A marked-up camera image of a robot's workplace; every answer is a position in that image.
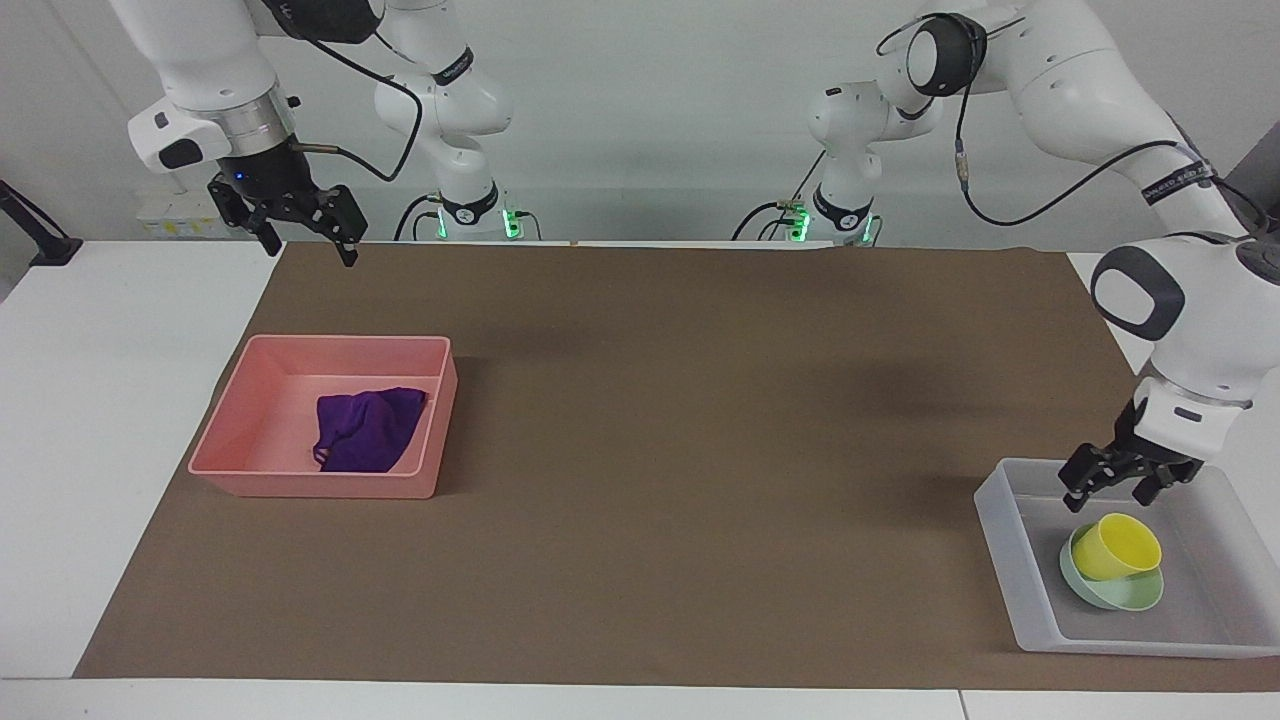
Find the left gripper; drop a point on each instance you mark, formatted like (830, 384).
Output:
(1130, 425)

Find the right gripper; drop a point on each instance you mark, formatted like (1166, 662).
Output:
(262, 172)

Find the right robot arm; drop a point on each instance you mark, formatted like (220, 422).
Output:
(205, 60)

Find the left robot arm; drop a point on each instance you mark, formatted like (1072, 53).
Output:
(1090, 70)

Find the pink plastic box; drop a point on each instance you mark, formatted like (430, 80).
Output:
(250, 440)

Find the yellow cup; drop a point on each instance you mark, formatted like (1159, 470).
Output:
(1120, 548)

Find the light green bowl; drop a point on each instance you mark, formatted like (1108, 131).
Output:
(1120, 594)

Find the translucent white tray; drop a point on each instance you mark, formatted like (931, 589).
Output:
(1210, 600)

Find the purple cloth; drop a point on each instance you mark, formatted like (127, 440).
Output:
(365, 430)

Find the black stand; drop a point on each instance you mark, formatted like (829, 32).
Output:
(40, 240)

